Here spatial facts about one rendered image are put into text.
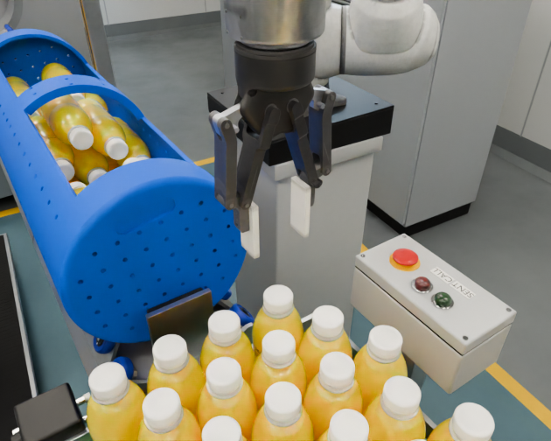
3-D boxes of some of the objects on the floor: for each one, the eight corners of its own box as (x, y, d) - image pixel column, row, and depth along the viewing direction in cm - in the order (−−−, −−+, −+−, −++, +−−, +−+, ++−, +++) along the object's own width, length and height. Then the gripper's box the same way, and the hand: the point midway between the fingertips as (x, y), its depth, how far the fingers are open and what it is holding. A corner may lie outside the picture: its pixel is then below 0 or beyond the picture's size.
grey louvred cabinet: (280, 88, 425) (281, -115, 340) (471, 213, 272) (560, -98, 188) (223, 100, 403) (209, -113, 318) (396, 242, 251) (457, -93, 166)
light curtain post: (143, 241, 252) (57, -190, 152) (148, 247, 248) (62, -192, 148) (131, 245, 249) (36, -191, 150) (136, 251, 245) (40, -193, 145)
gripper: (331, 14, 51) (320, 201, 65) (158, 44, 43) (187, 253, 56) (382, 30, 46) (358, 229, 60) (197, 67, 37) (218, 290, 51)
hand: (275, 220), depth 56 cm, fingers open, 6 cm apart
